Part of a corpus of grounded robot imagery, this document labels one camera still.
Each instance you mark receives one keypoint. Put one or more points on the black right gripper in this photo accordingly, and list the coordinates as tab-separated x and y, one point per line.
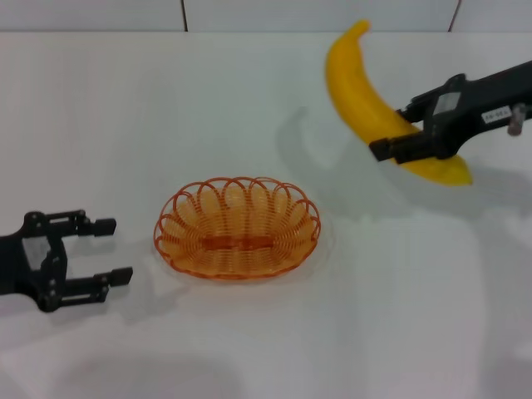
469	108

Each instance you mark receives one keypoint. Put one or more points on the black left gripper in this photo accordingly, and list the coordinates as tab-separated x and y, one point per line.
25	270

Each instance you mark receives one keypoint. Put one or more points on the yellow banana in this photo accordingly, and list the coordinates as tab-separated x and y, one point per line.
353	83

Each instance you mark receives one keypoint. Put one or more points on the metal right gripper connector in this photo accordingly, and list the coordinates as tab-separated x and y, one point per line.
516	120

